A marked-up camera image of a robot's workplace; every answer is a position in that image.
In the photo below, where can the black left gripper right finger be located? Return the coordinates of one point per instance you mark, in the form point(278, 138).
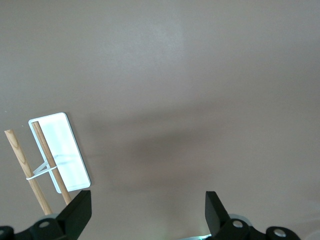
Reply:
point(217, 220)

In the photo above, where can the brown table cover sheet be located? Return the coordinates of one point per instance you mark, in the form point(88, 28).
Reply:
point(175, 75)

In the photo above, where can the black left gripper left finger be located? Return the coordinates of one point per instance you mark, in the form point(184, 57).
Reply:
point(75, 212)

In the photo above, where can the white towel rack wooden bars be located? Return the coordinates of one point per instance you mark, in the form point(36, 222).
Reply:
point(62, 150)

